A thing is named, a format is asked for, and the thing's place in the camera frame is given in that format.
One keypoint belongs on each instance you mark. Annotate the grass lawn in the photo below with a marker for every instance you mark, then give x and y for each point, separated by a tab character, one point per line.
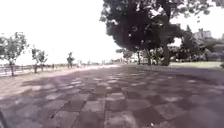
196	64

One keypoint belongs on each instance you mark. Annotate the chequered grey paved path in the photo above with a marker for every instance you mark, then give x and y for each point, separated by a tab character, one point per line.
113	96

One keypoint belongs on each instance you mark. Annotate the row of trees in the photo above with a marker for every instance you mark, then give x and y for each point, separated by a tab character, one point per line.
200	48

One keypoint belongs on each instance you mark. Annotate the small young tree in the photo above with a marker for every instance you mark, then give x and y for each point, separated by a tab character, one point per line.
42	57
12	50
35	58
70	60

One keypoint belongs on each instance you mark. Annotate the large dark tree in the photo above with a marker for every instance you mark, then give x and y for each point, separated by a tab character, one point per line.
146	23

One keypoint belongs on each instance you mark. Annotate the building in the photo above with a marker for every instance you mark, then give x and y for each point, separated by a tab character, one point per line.
202	33

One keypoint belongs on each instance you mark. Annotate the railing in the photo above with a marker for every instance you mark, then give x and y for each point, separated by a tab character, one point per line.
20	69

